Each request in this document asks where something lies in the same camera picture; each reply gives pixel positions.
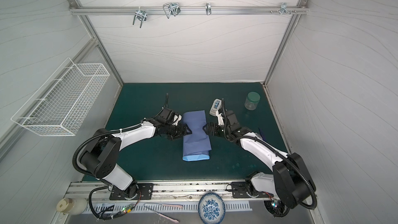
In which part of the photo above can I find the light blue wrapping paper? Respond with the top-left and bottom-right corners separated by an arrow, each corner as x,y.
182,111 -> 211,162

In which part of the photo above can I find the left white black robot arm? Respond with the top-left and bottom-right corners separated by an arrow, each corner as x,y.
73,94 -> 192,199

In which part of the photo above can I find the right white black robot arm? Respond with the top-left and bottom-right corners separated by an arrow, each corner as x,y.
203,99 -> 318,210

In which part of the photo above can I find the green table mat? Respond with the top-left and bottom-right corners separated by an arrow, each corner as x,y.
106,83 -> 287,180

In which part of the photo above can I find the green lid clear jar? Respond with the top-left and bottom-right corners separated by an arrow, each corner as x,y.
245,91 -> 261,111

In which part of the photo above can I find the blue white patterned plate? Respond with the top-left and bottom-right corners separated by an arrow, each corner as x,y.
198,192 -> 226,224

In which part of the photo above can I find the black round fan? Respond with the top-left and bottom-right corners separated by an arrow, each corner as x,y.
264,200 -> 290,218

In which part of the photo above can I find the left metal hook clamp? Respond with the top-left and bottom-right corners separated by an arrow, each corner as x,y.
133,8 -> 147,28

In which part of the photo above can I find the metal hook clamp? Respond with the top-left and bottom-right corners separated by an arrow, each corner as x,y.
133,8 -> 147,28
163,3 -> 181,19

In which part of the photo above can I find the middle metal hook clamp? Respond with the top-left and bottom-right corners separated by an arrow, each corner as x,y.
163,3 -> 181,19

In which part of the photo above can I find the white round container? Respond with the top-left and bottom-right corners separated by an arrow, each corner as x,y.
56,198 -> 88,215

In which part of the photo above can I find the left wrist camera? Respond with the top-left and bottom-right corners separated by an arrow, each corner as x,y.
173,115 -> 182,125

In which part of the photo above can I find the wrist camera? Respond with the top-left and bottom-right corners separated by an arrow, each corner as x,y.
216,112 -> 224,126
173,115 -> 182,125

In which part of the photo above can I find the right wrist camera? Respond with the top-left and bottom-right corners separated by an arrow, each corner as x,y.
216,112 -> 224,126

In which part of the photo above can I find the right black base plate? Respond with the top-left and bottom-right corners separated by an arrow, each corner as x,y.
227,181 -> 260,199

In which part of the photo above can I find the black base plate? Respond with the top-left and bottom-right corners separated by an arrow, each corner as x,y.
109,183 -> 153,201
227,181 -> 260,199

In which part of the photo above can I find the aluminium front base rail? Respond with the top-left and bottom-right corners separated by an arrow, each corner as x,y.
64,178 -> 318,202

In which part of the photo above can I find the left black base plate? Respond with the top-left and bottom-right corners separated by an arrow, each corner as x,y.
109,183 -> 153,201

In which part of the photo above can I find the white wire basket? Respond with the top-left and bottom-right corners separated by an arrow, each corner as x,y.
11,58 -> 110,136

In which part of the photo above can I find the small metal ring clamp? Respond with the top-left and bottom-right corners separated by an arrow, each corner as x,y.
205,3 -> 211,16

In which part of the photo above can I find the right metal bracket clamp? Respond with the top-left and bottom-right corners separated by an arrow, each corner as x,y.
269,3 -> 296,15

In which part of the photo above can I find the aluminium top cross rail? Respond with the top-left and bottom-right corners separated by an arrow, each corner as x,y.
69,5 -> 309,16

